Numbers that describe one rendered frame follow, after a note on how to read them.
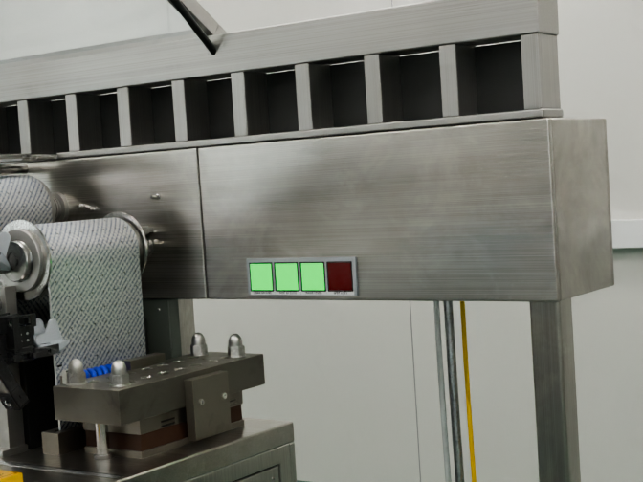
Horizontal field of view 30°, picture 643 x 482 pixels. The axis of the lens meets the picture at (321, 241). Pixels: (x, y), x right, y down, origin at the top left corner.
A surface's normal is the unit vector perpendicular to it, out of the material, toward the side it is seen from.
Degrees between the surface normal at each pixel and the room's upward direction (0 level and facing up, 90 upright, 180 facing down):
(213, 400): 90
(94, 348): 90
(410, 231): 90
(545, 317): 90
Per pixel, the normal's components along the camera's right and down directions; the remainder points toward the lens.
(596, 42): -0.57, 0.08
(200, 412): 0.82, -0.02
